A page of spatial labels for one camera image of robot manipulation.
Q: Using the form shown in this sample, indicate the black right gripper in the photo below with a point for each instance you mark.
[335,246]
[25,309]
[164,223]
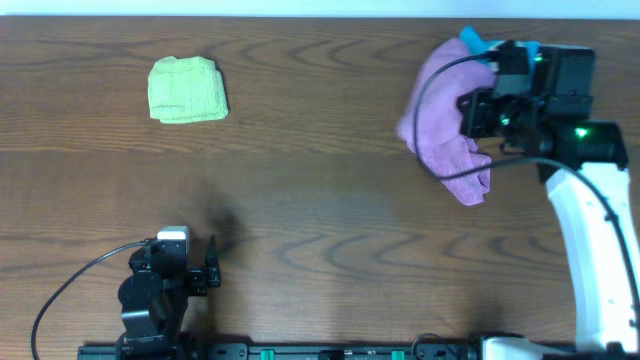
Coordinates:
[471,106]

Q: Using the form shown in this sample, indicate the blue cloth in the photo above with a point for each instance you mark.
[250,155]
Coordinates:
[477,45]

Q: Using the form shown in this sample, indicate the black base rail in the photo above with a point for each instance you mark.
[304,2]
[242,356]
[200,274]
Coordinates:
[489,350]

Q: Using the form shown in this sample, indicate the folded green cloth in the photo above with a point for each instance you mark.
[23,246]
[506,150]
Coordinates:
[186,90]

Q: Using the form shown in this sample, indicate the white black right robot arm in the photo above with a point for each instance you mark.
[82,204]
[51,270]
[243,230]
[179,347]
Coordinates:
[540,106]

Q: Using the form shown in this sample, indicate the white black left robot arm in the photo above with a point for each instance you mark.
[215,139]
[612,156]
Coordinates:
[155,298]

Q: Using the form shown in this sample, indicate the purple microfibre cloth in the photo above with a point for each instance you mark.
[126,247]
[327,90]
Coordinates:
[430,125]

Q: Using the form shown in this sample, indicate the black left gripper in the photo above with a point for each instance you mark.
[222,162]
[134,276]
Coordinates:
[198,279]

